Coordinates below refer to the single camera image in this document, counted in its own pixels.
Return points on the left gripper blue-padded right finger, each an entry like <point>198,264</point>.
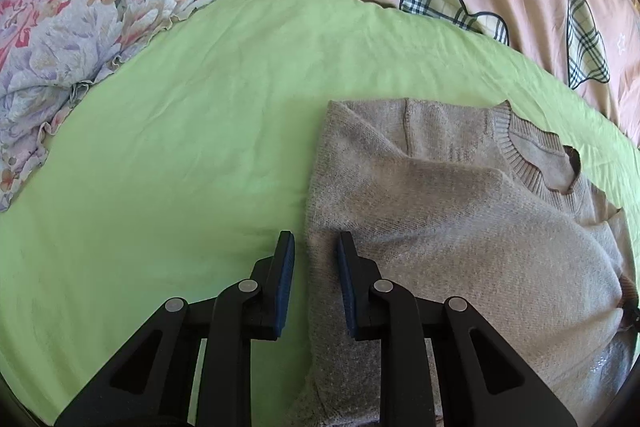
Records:
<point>439,355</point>

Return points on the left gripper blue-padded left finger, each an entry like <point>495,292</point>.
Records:
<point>191,355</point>

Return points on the beige knit sweater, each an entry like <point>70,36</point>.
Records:
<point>475,202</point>

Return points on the green bed sheet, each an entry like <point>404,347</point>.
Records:
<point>176,173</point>

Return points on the purple floral ruffled cloth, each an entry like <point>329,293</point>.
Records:
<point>52,53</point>

